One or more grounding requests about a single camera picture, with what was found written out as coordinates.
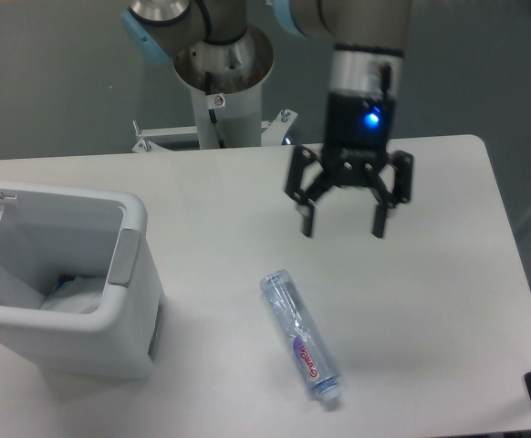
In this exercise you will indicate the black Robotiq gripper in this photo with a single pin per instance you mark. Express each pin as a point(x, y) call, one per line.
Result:
point(362, 95)

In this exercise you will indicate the white plastic pouch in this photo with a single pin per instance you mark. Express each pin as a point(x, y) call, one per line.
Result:
point(81, 295)

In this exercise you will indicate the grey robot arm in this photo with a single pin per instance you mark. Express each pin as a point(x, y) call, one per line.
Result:
point(162, 29)

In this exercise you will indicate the white plastic trash can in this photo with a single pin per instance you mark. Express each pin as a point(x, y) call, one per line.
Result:
point(48, 230)

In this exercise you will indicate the clear plastic water bottle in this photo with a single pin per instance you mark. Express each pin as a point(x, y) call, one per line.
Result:
point(300, 333)

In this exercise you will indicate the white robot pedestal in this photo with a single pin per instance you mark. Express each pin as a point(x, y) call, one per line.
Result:
point(226, 88)

